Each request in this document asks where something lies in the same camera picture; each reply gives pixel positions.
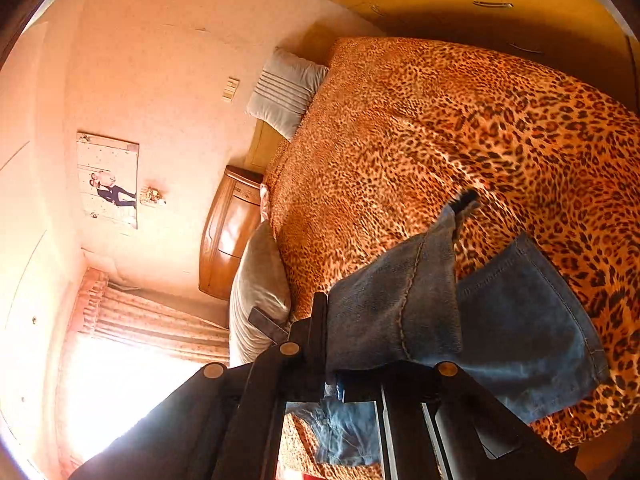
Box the grey striped pillow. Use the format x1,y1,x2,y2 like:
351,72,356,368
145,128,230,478
244,47,331,141

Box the patterned window curtain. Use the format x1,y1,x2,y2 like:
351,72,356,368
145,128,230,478
64,267,232,367

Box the wooden wardrobe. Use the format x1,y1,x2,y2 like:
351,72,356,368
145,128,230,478
320,0,638,92

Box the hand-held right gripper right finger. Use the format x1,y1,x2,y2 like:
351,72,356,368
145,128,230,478
339,361,587,480

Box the plain grey pillow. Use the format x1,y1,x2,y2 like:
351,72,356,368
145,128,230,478
228,220,294,369

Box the leopard print blanket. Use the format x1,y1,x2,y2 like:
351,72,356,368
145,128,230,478
260,35,640,480

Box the wall poster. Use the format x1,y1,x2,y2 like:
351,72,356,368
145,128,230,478
76,132,140,231

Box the blue denim pants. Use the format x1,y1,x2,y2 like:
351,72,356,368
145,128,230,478
287,189,614,468

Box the wooden bed headboard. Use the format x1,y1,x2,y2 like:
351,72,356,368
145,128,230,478
198,119,293,301

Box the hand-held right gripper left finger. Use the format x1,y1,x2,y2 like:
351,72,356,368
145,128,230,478
70,294,329,480

